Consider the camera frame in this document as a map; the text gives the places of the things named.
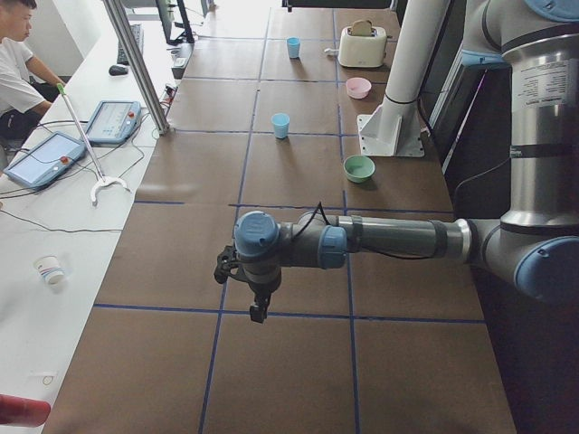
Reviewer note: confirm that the teach pendant tablet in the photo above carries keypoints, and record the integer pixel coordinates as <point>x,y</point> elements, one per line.
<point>113,122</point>
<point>43,164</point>

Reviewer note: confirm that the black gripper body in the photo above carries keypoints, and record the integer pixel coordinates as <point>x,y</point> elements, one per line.
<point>261,289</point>

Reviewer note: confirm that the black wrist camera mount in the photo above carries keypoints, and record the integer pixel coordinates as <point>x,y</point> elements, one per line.
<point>228,266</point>

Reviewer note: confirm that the cream white toaster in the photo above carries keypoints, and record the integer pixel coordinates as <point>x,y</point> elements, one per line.
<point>362,51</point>

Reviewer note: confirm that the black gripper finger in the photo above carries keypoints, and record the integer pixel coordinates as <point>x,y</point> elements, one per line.
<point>259,309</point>

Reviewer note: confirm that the black computer mouse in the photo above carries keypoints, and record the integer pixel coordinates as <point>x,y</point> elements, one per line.
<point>118,70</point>

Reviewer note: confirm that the reacher grabber stick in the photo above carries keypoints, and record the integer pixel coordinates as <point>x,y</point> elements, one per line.
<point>103,181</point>

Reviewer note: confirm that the red cylinder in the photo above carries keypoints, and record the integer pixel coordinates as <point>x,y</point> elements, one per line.
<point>23,412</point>

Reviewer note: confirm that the toast slice in toaster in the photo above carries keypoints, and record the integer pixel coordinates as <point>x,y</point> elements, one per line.
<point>362,28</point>

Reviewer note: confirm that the far teach pendant tablet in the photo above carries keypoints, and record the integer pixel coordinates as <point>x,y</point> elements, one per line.
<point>113,122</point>

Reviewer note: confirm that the mint green bowl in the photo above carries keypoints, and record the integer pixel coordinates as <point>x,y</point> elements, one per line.
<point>358,168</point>

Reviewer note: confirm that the aluminium frame post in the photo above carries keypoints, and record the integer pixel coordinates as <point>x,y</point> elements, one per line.
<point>120,23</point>

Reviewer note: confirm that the pink bowl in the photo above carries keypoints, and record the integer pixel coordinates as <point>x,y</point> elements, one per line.
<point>358,87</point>

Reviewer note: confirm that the white paper cup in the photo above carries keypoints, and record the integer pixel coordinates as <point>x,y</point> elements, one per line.
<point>50,269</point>

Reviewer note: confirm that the near teach pendant tablet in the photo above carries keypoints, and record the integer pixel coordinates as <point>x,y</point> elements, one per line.
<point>43,164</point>

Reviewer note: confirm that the person in white shirt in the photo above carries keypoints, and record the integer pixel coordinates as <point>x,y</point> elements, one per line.
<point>28,86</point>

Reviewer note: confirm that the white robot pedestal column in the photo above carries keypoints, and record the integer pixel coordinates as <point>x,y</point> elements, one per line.
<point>393,129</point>

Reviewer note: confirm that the black monitor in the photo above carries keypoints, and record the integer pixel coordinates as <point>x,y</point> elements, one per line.
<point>175,22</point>

